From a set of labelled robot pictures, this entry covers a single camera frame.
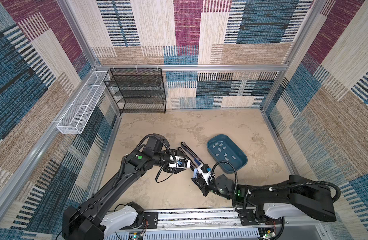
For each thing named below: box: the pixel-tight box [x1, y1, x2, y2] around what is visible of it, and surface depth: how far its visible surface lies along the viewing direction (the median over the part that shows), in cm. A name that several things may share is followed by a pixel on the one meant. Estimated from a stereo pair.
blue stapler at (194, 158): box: [181, 141, 205, 169], surface depth 96 cm
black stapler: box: [177, 142, 202, 171], surface depth 96 cm
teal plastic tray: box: [207, 134, 248, 174], surface depth 98 cm
